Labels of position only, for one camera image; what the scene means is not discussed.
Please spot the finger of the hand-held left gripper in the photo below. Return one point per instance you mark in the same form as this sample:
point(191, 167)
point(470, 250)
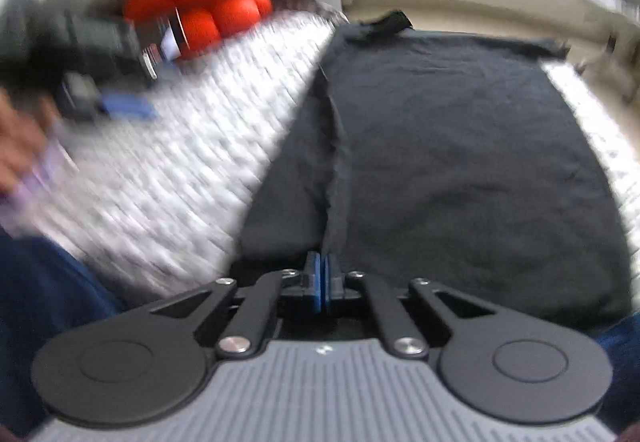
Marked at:
point(125, 105)

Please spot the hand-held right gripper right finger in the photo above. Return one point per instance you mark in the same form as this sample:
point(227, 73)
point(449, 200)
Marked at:
point(331, 279)

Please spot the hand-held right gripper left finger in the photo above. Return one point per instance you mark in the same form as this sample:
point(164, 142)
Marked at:
point(315, 282)

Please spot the black t-shirt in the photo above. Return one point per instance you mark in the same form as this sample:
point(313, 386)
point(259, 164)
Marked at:
point(450, 146)

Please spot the person's left hand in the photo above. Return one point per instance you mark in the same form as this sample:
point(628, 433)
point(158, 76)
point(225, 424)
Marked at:
point(20, 141)

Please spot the grey quilted blanket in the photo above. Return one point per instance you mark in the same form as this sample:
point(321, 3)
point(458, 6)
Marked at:
point(175, 161)

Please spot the person's left leg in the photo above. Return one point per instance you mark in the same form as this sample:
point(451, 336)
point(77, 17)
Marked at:
point(45, 312)

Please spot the person's leg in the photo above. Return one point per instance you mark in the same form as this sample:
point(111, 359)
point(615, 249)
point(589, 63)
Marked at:
point(622, 352)
point(45, 312)

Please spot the person's right leg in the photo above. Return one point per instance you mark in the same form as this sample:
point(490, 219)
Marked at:
point(622, 352)

